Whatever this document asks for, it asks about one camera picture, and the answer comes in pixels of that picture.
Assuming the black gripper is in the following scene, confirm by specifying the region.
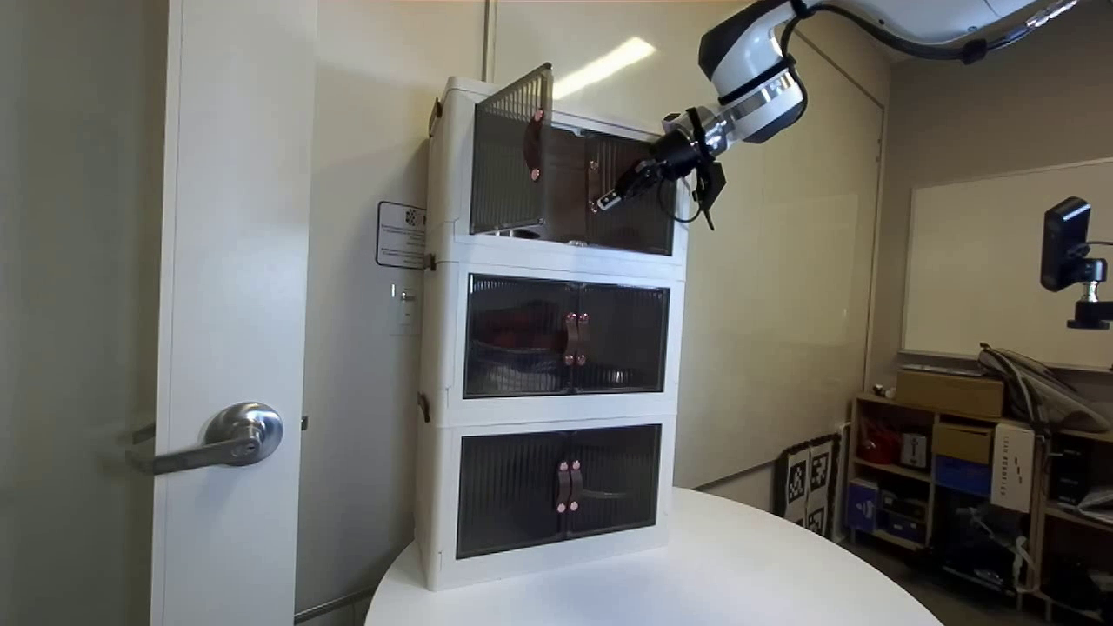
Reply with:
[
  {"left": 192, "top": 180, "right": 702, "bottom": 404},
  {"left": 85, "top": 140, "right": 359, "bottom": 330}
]
[{"left": 587, "top": 109, "right": 732, "bottom": 218}]

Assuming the dark transparent cabinet door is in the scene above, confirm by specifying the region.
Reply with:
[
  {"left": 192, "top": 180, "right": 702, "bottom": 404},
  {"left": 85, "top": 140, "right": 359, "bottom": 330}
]
[
  {"left": 572, "top": 285, "right": 670, "bottom": 395},
  {"left": 468, "top": 63, "right": 556, "bottom": 236},
  {"left": 452, "top": 426, "right": 572, "bottom": 563},
  {"left": 565, "top": 419, "right": 666, "bottom": 539},
  {"left": 582, "top": 129, "right": 679, "bottom": 258},
  {"left": 462, "top": 272, "right": 578, "bottom": 404}
]

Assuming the wooden open shelf unit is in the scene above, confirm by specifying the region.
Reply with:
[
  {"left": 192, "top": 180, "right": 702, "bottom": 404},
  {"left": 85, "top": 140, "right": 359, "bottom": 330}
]
[{"left": 848, "top": 393, "right": 1048, "bottom": 587}]

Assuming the white three-tier storage cabinet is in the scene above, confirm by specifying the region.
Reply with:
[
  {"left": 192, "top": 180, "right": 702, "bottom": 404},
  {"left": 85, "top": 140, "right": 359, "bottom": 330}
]
[{"left": 414, "top": 71, "right": 688, "bottom": 591}]

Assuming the black white calibration board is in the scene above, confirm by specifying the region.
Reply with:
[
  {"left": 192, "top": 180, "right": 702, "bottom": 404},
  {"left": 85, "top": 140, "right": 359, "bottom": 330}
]
[{"left": 771, "top": 432, "right": 847, "bottom": 539}]

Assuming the red box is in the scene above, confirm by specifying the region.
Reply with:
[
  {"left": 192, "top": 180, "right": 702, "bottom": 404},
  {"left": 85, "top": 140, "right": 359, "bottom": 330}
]
[{"left": 864, "top": 418, "right": 906, "bottom": 464}]

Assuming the large cardboard box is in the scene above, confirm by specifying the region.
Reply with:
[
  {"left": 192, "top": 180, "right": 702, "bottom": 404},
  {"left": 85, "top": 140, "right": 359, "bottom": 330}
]
[{"left": 895, "top": 365, "right": 1009, "bottom": 426}]

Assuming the white room door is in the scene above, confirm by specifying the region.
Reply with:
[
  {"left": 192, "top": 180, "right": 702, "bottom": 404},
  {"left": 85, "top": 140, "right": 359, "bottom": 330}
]
[{"left": 149, "top": 0, "right": 321, "bottom": 626}]

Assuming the small cardboard box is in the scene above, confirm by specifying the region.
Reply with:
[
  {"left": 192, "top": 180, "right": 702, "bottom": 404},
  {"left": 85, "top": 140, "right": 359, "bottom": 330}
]
[{"left": 931, "top": 418, "right": 1000, "bottom": 470}]

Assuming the blue storage bin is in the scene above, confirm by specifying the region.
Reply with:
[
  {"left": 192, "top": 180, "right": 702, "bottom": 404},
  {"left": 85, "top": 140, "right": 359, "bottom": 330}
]
[{"left": 931, "top": 454, "right": 996, "bottom": 500}]

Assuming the grey clutter pile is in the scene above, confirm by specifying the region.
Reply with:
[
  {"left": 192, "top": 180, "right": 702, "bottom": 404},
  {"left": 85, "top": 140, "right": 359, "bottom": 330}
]
[{"left": 978, "top": 340, "right": 1113, "bottom": 438}]

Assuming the white printed box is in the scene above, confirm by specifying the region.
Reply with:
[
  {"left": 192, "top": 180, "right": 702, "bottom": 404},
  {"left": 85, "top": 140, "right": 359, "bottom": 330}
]
[{"left": 988, "top": 418, "right": 1045, "bottom": 519}]

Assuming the dark cluttered shelf unit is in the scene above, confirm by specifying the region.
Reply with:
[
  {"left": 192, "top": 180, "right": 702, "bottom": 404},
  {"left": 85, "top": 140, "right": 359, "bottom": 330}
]
[{"left": 1036, "top": 424, "right": 1113, "bottom": 622}]

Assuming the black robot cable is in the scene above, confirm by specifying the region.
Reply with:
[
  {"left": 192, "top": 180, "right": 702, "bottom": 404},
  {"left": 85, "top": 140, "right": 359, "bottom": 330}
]
[{"left": 688, "top": 153, "right": 732, "bottom": 230}]

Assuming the clear framed wall sign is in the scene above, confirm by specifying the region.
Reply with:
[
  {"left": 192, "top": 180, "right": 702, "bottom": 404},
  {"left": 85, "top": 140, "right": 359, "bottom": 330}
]
[{"left": 371, "top": 199, "right": 430, "bottom": 275}]

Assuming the white light switch plate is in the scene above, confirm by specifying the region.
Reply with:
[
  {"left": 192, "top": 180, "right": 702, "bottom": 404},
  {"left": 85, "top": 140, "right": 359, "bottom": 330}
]
[{"left": 388, "top": 278, "right": 426, "bottom": 340}]

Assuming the black camera on stand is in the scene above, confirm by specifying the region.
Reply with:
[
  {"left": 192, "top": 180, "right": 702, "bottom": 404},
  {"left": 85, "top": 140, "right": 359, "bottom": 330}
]
[{"left": 1036, "top": 193, "right": 1113, "bottom": 335}]

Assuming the silver door lever handle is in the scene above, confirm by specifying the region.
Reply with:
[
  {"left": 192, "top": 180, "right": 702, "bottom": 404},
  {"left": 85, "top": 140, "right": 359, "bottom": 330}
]
[{"left": 130, "top": 401, "right": 288, "bottom": 477}]

